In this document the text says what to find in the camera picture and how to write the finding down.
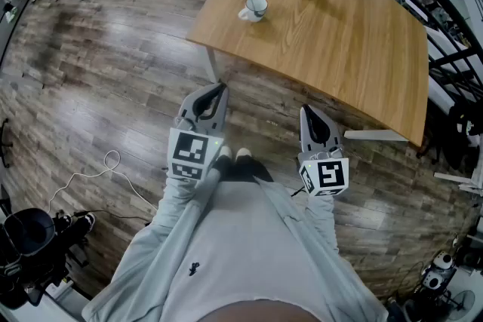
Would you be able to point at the small standing fan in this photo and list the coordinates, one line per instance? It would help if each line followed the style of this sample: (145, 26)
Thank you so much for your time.
(463, 301)

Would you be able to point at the white cup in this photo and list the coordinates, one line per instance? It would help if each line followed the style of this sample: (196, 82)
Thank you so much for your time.
(249, 16)

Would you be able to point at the person's right forearm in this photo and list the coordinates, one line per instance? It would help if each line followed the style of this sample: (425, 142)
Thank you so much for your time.
(322, 218)

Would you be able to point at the person's left shoe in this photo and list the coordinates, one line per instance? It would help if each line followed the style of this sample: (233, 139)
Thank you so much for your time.
(225, 151)

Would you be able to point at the black backpack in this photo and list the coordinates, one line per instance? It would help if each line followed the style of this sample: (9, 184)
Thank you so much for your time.
(462, 135)

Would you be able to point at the person's black trousers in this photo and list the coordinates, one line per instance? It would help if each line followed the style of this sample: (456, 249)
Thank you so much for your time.
(241, 169)

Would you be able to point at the person's grey shirt torso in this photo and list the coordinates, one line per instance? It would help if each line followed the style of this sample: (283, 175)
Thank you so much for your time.
(241, 245)

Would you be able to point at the white table foot bar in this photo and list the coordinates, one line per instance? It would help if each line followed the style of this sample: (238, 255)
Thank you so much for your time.
(377, 135)

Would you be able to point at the black equipment pile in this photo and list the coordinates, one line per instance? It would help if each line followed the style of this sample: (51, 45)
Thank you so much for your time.
(30, 233)

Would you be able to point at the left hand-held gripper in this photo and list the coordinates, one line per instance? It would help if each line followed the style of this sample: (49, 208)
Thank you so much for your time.
(188, 151)

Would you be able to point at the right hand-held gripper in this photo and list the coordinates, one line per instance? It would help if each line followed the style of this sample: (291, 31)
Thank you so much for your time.
(328, 173)

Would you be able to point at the person's left forearm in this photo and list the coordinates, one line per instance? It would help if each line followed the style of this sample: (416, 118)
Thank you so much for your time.
(177, 200)

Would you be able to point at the person's shoe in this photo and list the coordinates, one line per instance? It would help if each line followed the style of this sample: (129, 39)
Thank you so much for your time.
(243, 152)
(225, 151)

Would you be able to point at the white table leg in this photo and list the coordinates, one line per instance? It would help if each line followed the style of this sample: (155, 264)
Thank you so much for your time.
(212, 66)

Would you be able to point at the person's right shoe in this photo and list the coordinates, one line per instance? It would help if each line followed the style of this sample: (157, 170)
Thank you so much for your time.
(243, 152)

